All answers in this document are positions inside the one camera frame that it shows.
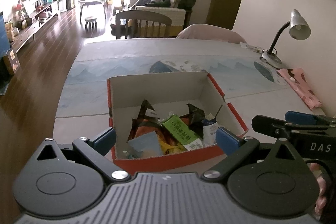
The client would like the person's right hand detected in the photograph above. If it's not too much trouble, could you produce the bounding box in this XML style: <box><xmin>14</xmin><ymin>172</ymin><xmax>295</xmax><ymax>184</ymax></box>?
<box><xmin>309</xmin><ymin>162</ymin><xmax>328</xmax><ymax>214</ymax></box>

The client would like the wooden television cabinet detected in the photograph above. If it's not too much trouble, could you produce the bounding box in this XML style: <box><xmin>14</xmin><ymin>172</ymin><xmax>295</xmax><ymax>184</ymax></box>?
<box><xmin>10</xmin><ymin>0</ymin><xmax>61</xmax><ymax>52</ymax></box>

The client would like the black cabinet with blue panel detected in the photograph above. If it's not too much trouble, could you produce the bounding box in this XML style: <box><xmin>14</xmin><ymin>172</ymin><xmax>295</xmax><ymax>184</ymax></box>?
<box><xmin>0</xmin><ymin>11</ymin><xmax>11</xmax><ymax>83</ymax></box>

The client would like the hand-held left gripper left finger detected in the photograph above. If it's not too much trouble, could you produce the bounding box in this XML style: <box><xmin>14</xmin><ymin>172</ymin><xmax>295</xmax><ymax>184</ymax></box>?
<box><xmin>35</xmin><ymin>127</ymin><xmax>131</xmax><ymax>183</ymax></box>

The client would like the dark green snack packet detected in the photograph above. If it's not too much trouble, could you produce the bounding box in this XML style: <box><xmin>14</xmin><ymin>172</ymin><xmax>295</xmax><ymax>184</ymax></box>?
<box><xmin>187</xmin><ymin>103</ymin><xmax>206</xmax><ymax>132</ymax></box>

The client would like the silver gooseneck desk lamp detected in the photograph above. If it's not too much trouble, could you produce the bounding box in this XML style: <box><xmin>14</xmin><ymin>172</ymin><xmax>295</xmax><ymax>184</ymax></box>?
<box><xmin>260</xmin><ymin>9</ymin><xmax>311</xmax><ymax>67</ymax></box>

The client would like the red-edged cardboard box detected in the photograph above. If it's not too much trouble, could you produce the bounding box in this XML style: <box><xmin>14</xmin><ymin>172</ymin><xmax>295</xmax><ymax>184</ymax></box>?
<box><xmin>106</xmin><ymin>72</ymin><xmax>249</xmax><ymax>176</ymax></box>

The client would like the pale blue snack packet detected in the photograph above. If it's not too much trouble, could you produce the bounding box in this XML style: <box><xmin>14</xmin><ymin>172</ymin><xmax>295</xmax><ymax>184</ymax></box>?
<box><xmin>127</xmin><ymin>132</ymin><xmax>163</xmax><ymax>159</ymax></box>

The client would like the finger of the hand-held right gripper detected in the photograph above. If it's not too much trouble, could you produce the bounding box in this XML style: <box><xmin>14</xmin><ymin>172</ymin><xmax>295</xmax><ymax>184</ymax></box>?
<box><xmin>285</xmin><ymin>111</ymin><xmax>336</xmax><ymax>125</ymax></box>
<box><xmin>251</xmin><ymin>115</ymin><xmax>336</xmax><ymax>139</ymax></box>

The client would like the pink printed cloth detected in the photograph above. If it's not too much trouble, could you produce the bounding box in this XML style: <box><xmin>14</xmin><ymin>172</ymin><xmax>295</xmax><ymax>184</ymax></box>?
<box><xmin>276</xmin><ymin>68</ymin><xmax>323</xmax><ymax>110</ymax></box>

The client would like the dark wooden dining chair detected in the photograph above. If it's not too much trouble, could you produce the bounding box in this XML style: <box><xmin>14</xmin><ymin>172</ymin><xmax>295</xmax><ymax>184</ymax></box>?
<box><xmin>115</xmin><ymin>9</ymin><xmax>172</xmax><ymax>39</ymax></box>

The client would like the clear plastic wrapper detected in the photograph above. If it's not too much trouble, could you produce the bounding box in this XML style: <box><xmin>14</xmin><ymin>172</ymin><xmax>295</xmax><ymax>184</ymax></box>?
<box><xmin>239</xmin><ymin>42</ymin><xmax>263</xmax><ymax>52</ymax></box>

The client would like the mountain print tablecloth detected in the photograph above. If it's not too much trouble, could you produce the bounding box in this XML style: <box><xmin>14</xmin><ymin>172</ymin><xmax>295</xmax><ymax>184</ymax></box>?
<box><xmin>52</xmin><ymin>38</ymin><xmax>327</xmax><ymax>151</ymax></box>

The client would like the orange brown snack packet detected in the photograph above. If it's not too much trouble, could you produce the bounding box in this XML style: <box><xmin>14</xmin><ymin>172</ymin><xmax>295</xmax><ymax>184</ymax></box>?
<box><xmin>134</xmin><ymin>122</ymin><xmax>168</xmax><ymax>143</ymax></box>

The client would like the round coffee table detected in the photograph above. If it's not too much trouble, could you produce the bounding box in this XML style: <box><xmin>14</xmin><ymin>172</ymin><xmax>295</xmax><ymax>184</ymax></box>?
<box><xmin>78</xmin><ymin>0</ymin><xmax>111</xmax><ymax>21</ymax></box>

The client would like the white snack packet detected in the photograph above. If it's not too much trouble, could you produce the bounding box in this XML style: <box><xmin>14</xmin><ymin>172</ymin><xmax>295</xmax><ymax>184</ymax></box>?
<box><xmin>202</xmin><ymin>113</ymin><xmax>219</xmax><ymax>147</ymax></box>

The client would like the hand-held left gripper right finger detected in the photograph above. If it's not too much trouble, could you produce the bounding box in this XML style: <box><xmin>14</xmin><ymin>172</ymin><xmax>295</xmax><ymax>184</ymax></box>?
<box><xmin>202</xmin><ymin>127</ymin><xmax>301</xmax><ymax>183</ymax></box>

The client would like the small dark stool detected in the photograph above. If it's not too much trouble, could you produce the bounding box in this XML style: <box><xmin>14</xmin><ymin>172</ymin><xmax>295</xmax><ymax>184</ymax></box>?
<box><xmin>84</xmin><ymin>17</ymin><xmax>98</xmax><ymax>30</ymax></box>

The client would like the sofa with lace cover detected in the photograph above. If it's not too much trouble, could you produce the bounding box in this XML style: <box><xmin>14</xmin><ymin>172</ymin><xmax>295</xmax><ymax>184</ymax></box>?
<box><xmin>129</xmin><ymin>0</ymin><xmax>197</xmax><ymax>37</ymax></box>

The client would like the yellow snack packet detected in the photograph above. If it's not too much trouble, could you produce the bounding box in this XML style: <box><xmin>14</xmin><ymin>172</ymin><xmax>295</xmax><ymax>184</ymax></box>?
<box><xmin>159</xmin><ymin>140</ymin><xmax>188</xmax><ymax>156</ymax></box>

